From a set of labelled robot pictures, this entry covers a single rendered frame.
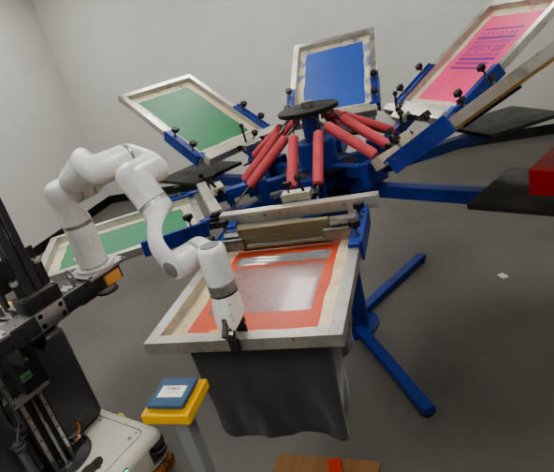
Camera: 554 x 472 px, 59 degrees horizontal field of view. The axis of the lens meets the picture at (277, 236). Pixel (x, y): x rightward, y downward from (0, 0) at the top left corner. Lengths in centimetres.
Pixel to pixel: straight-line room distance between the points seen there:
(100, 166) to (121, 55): 532
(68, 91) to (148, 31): 143
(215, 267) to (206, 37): 508
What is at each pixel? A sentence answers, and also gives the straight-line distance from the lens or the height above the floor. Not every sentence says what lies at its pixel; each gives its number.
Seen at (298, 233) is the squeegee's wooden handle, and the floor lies 101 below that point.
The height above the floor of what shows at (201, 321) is 96.
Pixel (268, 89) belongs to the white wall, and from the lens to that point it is 601.
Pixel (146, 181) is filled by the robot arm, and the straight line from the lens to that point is 131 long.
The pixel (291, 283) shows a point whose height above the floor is 96.
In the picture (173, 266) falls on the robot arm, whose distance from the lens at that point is 125.
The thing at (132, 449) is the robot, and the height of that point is 28.
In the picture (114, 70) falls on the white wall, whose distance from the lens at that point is 675.
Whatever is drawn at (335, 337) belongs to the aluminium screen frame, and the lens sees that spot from 127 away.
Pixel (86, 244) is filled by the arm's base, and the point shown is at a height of 123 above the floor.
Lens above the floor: 172
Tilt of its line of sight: 23 degrees down
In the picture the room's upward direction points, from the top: 15 degrees counter-clockwise
